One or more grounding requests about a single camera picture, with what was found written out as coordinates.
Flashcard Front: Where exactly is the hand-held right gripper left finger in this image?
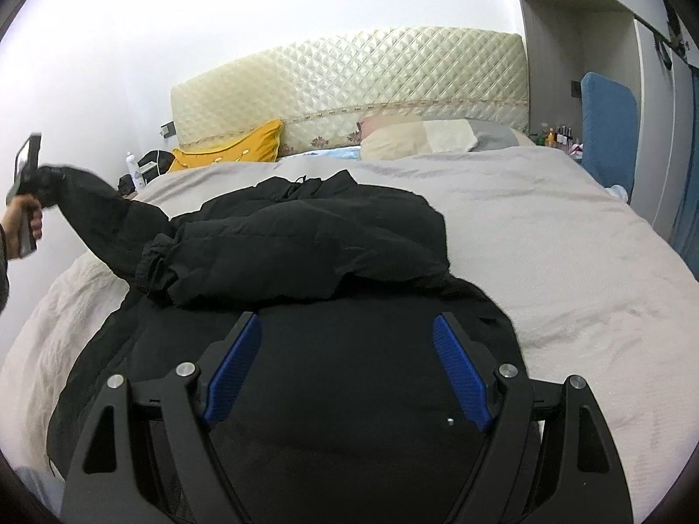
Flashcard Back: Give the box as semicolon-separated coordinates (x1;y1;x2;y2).
61;311;262;524

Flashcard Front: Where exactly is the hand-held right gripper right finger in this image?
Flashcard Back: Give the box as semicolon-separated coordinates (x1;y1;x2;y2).
433;314;635;524

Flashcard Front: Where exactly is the black padded jacket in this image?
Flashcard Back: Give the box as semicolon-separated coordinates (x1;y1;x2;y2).
37;162;543;524

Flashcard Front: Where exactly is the person's left forearm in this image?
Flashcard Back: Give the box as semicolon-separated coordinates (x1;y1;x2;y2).
0;226;13;317

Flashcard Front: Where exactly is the person's left hand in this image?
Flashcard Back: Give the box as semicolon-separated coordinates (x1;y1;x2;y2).
1;196;45;259

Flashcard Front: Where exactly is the black and white bag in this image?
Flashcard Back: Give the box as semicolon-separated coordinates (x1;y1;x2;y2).
118;150;176;197

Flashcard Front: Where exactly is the beige bed sheet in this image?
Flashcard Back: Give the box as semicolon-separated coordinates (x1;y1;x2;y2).
0;142;699;514

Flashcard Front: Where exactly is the yellow pillow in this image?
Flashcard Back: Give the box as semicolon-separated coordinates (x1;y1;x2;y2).
166;118;285;174

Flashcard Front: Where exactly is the beige and grey pillow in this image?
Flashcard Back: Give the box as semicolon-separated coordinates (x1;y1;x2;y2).
360;118;524;162

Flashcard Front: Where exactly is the light blue printed cloth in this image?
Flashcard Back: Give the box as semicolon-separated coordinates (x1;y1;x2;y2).
277;145;362;162

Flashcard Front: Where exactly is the group of small bottles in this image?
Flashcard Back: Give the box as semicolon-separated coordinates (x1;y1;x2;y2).
529;120;581;152

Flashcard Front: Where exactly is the pink pillow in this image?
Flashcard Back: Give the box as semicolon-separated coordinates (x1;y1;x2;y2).
357;114;421;140

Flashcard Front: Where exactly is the blue padded chair back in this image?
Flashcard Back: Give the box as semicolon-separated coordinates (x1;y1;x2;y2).
580;71;639;203

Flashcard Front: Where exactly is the cream quilted headboard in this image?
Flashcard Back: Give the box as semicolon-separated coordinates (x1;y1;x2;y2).
170;26;532;158

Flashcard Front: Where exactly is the grey wall cabinet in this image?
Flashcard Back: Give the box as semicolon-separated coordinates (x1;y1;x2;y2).
508;0;699;246

